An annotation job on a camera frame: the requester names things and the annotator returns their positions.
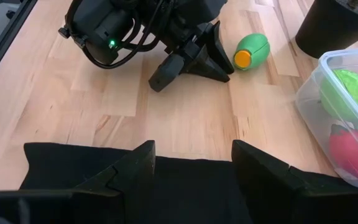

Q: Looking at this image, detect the green potted tree black pot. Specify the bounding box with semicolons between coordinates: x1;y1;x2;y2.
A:
295;0;358;59

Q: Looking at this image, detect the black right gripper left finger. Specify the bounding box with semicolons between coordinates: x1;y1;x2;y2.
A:
0;139;157;224

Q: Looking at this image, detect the green toy with orange end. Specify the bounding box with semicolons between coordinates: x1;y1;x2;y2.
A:
232;32;271;71

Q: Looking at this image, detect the black aluminium table frame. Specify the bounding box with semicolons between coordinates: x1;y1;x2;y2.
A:
0;0;39;93

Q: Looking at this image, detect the light green cabbage toy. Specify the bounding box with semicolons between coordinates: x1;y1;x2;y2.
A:
319;68;358;123

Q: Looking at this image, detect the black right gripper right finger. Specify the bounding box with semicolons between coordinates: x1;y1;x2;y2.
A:
231;139;358;224

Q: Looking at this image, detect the black cloth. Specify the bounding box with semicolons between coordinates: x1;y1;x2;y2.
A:
19;142;343;224

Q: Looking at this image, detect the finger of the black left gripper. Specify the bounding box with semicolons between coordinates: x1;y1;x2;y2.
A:
149;45;231;93
202;21;235;75

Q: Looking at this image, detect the pink toy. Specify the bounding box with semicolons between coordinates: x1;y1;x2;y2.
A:
328;123;358;183

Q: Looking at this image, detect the clear plastic tupperware container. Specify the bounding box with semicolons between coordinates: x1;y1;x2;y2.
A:
295;47;358;189

